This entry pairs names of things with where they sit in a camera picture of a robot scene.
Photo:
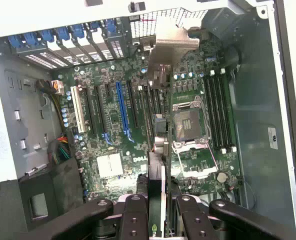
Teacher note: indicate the open grey PC case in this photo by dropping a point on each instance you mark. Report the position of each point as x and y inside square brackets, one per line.
[258, 100]

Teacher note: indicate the round coin cell battery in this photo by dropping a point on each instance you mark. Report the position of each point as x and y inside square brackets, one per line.
[221, 177]

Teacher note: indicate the green Dell motherboard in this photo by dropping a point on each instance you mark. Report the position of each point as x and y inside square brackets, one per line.
[113, 115]

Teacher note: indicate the perforated metal slot cover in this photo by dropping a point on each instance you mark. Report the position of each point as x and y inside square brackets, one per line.
[41, 60]
[116, 47]

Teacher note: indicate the silver chipset heatsink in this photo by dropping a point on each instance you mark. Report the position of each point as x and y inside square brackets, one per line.
[110, 165]

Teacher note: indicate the white power connector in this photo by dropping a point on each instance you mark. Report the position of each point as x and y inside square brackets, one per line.
[57, 86]

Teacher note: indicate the white expansion slot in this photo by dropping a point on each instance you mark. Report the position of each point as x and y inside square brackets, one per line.
[78, 110]

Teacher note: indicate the white certification sticker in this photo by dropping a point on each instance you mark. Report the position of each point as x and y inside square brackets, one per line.
[273, 138]

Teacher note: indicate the blue slot retention clip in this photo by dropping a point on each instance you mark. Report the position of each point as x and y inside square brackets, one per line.
[78, 31]
[15, 41]
[31, 38]
[110, 27]
[95, 26]
[47, 35]
[63, 33]

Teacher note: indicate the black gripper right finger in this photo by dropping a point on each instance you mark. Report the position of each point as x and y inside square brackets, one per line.
[195, 222]

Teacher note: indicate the blue expansion slot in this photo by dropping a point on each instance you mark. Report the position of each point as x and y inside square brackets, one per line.
[123, 110]

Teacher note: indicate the short black expansion slot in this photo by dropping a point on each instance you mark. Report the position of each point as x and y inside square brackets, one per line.
[107, 90]

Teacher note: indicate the CPU socket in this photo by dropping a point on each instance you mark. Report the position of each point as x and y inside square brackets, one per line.
[189, 122]

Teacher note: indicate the black plastic drive shroud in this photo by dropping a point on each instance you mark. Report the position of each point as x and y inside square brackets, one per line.
[53, 190]

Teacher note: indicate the black RAM slot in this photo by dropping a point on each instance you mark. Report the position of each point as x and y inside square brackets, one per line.
[220, 110]
[209, 110]
[226, 110]
[215, 110]

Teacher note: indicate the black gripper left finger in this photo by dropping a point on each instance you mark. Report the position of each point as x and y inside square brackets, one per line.
[134, 220]

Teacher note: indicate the long black expansion slot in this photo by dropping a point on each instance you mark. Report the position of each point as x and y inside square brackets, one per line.
[145, 110]
[100, 110]
[90, 110]
[133, 105]

